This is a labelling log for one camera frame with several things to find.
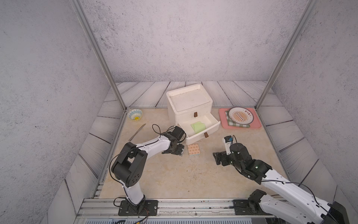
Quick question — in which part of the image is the patterned sticky pad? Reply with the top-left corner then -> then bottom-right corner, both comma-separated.
187,143 -> 200,155

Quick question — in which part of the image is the green sticky pad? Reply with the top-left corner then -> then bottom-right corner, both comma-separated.
191,121 -> 206,134

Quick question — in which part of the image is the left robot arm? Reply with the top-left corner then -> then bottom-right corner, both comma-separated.
110,132 -> 185,206

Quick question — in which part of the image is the aluminium front rail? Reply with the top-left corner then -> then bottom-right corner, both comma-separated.
75,197 -> 321,224

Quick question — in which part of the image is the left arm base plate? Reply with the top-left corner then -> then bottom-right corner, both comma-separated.
118,200 -> 158,217

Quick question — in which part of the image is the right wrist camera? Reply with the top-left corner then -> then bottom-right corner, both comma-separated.
223,135 -> 233,155

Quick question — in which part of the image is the white drawer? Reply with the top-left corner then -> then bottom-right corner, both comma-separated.
178,113 -> 221,145

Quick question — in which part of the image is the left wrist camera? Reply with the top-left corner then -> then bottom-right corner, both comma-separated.
168,126 -> 186,143

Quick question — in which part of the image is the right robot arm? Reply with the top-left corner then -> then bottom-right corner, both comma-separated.
213,142 -> 349,224

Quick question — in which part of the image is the pink plastic tray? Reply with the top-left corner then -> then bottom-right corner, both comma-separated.
219,108 -> 262,129

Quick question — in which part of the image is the white patterned plate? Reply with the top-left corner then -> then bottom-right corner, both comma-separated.
228,107 -> 254,125

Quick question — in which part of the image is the small patterned bowl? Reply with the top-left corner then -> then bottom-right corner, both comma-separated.
127,109 -> 143,121

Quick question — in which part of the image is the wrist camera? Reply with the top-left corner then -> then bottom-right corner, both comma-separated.
223,135 -> 233,155
168,126 -> 186,143

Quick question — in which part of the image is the aluminium frame post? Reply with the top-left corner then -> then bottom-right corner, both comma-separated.
255,0 -> 319,111
70,0 -> 127,110

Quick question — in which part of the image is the aluminium frame post right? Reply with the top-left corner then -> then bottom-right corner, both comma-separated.
255,0 -> 319,111

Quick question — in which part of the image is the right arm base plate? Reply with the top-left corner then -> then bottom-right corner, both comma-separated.
233,199 -> 271,216

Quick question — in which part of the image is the white drawer cabinet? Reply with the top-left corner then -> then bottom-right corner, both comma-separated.
166,83 -> 213,132

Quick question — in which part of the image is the green checkered cloth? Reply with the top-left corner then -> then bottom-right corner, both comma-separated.
225,111 -> 250,128

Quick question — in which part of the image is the aluminium frame post left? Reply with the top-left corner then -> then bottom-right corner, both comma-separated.
70,0 -> 127,110

